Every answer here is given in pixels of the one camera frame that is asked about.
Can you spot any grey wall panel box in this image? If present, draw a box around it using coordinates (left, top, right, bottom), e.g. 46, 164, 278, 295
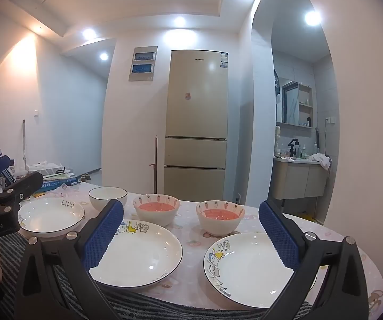
128, 46, 158, 82

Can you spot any pink printed tablecloth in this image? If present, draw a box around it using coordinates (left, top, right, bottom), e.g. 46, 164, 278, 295
18, 182, 383, 320

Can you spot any white plate black handwritten print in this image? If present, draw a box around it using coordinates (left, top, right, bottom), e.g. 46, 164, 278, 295
18, 197, 85, 238

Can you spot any white cloth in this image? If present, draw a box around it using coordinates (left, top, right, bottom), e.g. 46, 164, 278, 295
308, 153, 332, 169

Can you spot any white cartoon print plate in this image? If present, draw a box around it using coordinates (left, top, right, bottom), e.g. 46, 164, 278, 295
86, 219, 183, 288
204, 232, 319, 309

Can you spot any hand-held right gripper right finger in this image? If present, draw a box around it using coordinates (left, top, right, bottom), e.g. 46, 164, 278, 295
258, 200, 369, 320

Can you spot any wooden broom stick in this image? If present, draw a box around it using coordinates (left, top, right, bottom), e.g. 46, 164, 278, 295
148, 135, 159, 192

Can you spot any white mop handle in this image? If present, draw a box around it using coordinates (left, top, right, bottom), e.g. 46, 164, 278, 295
21, 120, 29, 174

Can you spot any grey patterned box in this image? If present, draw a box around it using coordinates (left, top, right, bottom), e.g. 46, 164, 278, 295
26, 162, 66, 177

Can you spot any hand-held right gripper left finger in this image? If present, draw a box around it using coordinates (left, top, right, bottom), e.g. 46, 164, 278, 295
13, 199, 125, 320

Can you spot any mirror cabinet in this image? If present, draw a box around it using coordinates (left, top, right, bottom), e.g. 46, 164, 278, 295
276, 77, 314, 128

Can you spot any beige vanity cabinet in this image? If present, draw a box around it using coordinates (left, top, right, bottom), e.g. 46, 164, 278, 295
272, 158, 329, 201

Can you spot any beige refrigerator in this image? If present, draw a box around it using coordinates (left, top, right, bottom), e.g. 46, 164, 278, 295
163, 49, 229, 202

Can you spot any blue book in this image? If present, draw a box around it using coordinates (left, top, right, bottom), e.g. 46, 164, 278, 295
33, 178, 81, 192

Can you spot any pink strawberry print bowl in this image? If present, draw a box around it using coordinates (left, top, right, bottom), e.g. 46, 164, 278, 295
196, 200, 245, 237
133, 194, 181, 228

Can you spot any white bowl black rim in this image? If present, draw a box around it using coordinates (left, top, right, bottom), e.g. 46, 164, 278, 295
88, 187, 128, 212

